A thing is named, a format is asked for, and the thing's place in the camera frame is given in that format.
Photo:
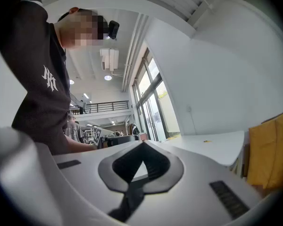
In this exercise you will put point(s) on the person's left forearm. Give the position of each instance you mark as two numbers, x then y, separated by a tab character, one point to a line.
77	146

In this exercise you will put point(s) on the person's head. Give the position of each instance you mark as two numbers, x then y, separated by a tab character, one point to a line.
80	29

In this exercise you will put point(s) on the large yellow sheet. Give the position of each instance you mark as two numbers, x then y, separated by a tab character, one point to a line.
268	149

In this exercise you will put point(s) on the dark-framed glass doors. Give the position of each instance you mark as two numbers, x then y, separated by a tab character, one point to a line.
153	102

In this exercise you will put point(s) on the black head-mounted camera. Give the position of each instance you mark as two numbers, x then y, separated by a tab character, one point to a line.
113	29

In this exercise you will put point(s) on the white ceiling air conditioner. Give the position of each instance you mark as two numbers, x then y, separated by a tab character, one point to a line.
109	59

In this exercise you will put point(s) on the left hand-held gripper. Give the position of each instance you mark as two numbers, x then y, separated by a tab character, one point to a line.
118	141

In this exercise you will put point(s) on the person in dark sweatshirt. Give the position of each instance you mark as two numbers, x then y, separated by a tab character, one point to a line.
37	55

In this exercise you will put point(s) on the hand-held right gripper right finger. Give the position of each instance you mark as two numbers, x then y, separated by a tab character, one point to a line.
191	196

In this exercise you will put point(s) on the black balcony railing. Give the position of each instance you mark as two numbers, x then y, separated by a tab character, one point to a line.
103	107

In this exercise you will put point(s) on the small yellow object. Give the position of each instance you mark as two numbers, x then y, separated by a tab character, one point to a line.
207	141

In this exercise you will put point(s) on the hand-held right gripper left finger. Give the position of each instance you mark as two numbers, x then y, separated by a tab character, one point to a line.
85	173

